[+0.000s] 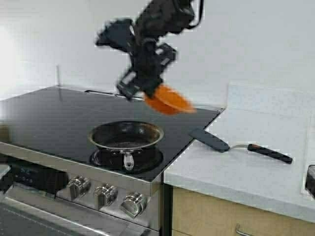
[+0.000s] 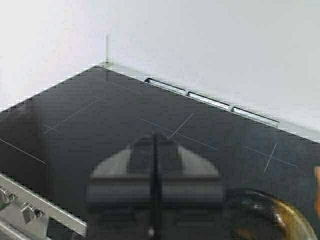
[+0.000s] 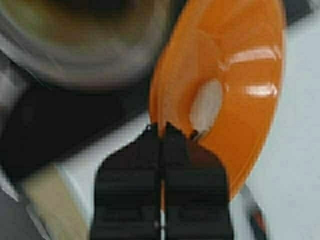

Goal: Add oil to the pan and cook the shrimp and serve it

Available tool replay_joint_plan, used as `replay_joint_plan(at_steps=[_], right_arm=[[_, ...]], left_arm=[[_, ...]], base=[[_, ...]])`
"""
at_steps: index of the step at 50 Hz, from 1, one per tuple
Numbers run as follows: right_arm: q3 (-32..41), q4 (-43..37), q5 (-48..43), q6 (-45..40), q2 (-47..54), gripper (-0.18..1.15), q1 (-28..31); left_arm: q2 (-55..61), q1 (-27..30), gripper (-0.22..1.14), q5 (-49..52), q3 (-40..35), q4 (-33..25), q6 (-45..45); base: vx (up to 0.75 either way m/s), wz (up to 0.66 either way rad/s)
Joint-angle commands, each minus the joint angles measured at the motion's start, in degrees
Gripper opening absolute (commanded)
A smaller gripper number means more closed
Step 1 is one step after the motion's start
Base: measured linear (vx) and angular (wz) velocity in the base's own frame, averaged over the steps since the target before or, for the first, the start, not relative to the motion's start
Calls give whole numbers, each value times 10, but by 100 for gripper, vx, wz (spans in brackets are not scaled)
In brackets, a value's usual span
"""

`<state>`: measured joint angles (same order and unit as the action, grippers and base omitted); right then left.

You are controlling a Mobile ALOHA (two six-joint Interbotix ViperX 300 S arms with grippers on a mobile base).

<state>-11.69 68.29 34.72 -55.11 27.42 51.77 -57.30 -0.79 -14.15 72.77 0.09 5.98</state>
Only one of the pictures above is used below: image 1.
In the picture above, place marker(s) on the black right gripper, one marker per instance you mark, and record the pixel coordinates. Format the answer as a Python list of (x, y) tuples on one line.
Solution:
[(148, 61)]

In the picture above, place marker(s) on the orange plastic bowl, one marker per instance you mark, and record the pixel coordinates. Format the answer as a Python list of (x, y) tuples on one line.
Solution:
[(168, 101)]

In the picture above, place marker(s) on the black frying pan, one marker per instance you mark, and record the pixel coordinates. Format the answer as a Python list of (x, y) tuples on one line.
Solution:
[(126, 137)]

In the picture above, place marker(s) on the black spatula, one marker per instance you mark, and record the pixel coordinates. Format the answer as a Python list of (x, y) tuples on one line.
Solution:
[(221, 146)]

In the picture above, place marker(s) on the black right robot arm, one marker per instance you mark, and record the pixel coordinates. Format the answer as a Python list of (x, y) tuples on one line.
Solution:
[(140, 38)]

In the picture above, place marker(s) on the middle chrome stove knob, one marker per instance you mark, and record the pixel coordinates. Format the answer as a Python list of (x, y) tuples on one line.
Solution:
[(104, 195)]

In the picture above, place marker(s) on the chrome stove knob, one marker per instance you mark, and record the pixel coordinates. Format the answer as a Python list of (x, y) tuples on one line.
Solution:
[(104, 195), (77, 187), (133, 204)]

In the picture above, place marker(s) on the left chrome stove knob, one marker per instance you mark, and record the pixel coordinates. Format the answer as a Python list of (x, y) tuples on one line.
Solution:
[(77, 187)]

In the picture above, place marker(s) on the right chrome stove knob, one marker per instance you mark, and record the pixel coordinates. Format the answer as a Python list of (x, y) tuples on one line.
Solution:
[(133, 204)]

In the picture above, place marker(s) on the wooden cabinet drawer front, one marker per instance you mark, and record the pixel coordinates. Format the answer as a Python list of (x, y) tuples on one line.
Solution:
[(196, 214)]

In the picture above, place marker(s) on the stainless steel stove range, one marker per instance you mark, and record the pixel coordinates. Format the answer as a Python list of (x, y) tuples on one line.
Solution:
[(44, 143)]

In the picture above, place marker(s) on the black object at right edge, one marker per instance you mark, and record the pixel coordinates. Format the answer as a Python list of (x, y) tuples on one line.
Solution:
[(310, 180)]

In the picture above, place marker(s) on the oven door handle bar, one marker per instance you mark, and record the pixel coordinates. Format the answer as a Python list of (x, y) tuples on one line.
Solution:
[(73, 217)]

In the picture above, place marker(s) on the metal drawer handle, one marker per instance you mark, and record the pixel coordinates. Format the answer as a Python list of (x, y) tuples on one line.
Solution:
[(242, 231)]

